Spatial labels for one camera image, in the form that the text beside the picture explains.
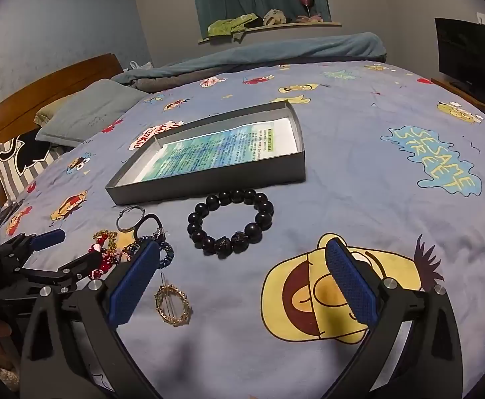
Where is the blue bead bracelet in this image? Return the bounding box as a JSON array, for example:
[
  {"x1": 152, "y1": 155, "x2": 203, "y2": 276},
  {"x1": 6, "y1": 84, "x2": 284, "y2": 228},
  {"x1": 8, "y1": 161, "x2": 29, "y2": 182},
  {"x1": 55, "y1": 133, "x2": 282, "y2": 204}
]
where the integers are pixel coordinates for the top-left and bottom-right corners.
[{"x1": 136, "y1": 235, "x2": 175, "y2": 269}]

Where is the gold chain bracelet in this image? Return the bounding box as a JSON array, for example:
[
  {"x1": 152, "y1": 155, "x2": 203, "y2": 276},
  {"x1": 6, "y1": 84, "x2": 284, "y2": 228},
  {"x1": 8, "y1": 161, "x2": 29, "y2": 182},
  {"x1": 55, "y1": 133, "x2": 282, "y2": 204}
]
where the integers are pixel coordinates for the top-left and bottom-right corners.
[{"x1": 93, "y1": 228, "x2": 120, "y2": 250}]

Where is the striped pillow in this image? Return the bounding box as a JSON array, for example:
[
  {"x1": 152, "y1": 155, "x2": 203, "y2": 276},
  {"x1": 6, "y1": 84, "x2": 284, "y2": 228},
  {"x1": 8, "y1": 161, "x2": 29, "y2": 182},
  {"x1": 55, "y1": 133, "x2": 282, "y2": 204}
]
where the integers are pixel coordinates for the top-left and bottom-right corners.
[{"x1": 0, "y1": 133, "x2": 62, "y2": 204}]

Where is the grey blanket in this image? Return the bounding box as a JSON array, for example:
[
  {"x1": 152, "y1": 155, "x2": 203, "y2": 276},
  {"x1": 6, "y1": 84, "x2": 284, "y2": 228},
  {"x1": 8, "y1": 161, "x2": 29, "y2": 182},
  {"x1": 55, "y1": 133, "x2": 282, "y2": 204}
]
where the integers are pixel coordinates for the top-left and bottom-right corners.
[{"x1": 136, "y1": 75, "x2": 177, "y2": 92}]

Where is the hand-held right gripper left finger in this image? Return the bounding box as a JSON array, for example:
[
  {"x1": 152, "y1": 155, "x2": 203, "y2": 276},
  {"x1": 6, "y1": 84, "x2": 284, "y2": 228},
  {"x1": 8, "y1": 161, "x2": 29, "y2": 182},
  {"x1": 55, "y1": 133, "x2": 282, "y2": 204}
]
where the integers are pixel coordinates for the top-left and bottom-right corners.
[{"x1": 20, "y1": 239, "x2": 162, "y2": 399}]

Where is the beige plush toy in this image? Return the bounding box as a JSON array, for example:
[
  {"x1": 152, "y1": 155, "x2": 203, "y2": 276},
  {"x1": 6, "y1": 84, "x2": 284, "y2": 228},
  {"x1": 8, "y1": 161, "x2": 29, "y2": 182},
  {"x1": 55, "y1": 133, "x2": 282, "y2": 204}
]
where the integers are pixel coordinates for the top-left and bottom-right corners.
[{"x1": 262, "y1": 8, "x2": 288, "y2": 26}]

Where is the wooden headboard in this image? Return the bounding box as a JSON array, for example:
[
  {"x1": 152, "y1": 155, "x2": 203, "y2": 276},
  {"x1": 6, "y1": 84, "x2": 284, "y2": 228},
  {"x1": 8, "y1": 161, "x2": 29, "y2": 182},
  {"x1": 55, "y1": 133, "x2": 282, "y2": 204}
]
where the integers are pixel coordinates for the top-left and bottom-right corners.
[{"x1": 0, "y1": 53, "x2": 124, "y2": 184}]

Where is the cartoon printed bedsheet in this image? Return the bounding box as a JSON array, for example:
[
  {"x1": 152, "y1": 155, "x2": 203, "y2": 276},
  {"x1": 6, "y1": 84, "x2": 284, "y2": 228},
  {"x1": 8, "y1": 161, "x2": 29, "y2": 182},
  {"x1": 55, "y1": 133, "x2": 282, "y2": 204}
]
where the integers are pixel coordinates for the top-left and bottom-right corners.
[{"x1": 0, "y1": 60, "x2": 485, "y2": 399}]

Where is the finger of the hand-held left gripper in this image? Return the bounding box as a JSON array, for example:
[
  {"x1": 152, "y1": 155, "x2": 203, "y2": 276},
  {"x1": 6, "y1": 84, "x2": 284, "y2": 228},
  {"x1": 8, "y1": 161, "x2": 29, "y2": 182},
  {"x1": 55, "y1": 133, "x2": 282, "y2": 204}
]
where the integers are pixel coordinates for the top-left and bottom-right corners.
[
  {"x1": 0, "y1": 228, "x2": 66, "y2": 264},
  {"x1": 16, "y1": 249, "x2": 104, "y2": 297}
]

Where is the black bead bracelet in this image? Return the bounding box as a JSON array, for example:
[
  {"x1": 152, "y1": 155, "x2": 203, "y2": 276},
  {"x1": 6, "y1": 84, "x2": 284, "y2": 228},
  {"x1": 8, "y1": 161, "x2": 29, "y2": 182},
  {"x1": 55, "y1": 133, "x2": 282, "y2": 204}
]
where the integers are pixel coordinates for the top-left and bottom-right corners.
[{"x1": 187, "y1": 188, "x2": 275, "y2": 257}]

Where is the gold oval hair clip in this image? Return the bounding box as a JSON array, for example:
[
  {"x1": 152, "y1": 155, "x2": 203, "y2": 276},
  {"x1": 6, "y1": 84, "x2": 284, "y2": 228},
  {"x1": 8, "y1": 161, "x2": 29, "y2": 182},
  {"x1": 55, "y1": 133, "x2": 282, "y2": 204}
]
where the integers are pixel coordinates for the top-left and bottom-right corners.
[{"x1": 154, "y1": 272, "x2": 193, "y2": 327}]

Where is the wooden window shelf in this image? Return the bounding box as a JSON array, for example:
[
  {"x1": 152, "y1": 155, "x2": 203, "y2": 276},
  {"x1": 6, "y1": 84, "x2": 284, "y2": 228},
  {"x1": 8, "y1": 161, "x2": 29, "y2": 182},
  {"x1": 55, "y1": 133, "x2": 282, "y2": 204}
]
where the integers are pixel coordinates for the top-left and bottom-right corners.
[{"x1": 198, "y1": 21, "x2": 342, "y2": 45}]

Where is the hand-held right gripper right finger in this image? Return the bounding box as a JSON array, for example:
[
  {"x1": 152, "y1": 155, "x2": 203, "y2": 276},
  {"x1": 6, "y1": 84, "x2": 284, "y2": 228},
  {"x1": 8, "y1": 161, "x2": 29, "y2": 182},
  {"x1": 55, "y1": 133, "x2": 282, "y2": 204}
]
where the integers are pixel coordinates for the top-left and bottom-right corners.
[{"x1": 325, "y1": 237, "x2": 463, "y2": 399}]

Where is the green cloth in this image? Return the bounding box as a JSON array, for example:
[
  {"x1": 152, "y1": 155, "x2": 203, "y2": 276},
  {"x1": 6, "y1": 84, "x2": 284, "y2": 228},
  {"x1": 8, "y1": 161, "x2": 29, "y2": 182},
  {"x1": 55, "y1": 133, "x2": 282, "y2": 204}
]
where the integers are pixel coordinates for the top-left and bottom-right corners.
[{"x1": 207, "y1": 13, "x2": 260, "y2": 42}]

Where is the silver hoop ring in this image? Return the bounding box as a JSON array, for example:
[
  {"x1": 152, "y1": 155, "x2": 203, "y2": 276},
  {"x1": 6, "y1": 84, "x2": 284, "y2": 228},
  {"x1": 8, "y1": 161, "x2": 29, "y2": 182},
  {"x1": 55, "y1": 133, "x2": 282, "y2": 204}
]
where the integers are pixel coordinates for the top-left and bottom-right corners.
[{"x1": 115, "y1": 205, "x2": 145, "y2": 233}]

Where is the black monitor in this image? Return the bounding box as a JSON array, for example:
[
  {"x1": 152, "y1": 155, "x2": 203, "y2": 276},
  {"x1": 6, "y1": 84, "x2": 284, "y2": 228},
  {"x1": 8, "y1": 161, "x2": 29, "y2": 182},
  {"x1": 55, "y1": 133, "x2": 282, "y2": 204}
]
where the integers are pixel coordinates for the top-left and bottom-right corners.
[{"x1": 434, "y1": 17, "x2": 485, "y2": 104}]

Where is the red string bracelet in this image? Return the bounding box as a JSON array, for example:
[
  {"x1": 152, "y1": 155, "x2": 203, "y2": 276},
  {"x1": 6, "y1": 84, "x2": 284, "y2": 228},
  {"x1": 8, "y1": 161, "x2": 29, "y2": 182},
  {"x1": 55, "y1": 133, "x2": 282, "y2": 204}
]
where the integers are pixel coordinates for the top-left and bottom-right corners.
[{"x1": 86, "y1": 245, "x2": 120, "y2": 279}]

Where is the yellow pillow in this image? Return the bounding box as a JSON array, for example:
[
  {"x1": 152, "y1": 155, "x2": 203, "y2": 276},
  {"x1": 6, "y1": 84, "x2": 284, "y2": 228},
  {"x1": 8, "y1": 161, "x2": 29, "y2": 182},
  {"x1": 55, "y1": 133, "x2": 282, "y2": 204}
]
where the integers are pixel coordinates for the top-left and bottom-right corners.
[{"x1": 34, "y1": 93, "x2": 77, "y2": 127}]

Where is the grey cardboard box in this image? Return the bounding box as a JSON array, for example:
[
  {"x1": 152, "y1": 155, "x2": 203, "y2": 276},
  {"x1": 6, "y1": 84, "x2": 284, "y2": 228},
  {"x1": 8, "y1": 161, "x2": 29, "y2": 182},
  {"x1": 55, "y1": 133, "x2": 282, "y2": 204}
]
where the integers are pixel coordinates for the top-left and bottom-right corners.
[{"x1": 105, "y1": 100, "x2": 307, "y2": 207}]

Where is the grey-blue pillow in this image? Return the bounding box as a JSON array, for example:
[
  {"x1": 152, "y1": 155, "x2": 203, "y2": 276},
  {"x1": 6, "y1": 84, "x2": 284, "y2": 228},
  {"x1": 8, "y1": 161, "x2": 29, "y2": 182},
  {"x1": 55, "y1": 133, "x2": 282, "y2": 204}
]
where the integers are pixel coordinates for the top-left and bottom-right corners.
[{"x1": 35, "y1": 79, "x2": 149, "y2": 148}]

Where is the black hair tie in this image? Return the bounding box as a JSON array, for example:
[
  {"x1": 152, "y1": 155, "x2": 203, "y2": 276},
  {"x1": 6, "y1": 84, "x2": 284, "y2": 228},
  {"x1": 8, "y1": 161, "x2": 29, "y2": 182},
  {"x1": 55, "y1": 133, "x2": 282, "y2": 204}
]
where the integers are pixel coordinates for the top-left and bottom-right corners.
[{"x1": 132, "y1": 213, "x2": 168, "y2": 246}]

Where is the wooden desk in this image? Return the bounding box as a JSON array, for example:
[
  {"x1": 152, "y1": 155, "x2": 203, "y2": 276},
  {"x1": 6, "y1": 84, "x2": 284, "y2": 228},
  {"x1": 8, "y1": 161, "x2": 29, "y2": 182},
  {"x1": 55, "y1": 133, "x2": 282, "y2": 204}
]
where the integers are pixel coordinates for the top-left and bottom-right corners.
[{"x1": 430, "y1": 77, "x2": 485, "y2": 119}]

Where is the teal blanket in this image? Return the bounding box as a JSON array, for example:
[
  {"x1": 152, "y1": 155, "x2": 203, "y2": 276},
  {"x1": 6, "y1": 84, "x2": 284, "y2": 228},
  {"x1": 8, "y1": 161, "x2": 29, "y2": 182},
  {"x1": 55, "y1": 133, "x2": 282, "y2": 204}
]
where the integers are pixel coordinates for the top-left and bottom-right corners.
[{"x1": 111, "y1": 32, "x2": 388, "y2": 86}]

